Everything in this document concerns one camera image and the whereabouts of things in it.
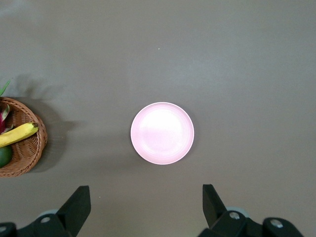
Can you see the yellow banana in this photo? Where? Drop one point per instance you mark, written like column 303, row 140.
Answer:
column 17, row 134

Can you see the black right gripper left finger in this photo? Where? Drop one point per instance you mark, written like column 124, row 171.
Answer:
column 74, row 209

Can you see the green round fruit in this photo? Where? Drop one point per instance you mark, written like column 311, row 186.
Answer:
column 4, row 155

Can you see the pink dragon fruit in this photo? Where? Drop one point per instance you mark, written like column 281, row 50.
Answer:
column 4, row 118

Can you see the brown wicker basket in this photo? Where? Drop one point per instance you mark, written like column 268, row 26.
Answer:
column 27, row 150

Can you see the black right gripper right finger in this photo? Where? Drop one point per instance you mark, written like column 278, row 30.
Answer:
column 222, row 214

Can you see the pink round plate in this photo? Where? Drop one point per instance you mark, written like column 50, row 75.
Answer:
column 162, row 133

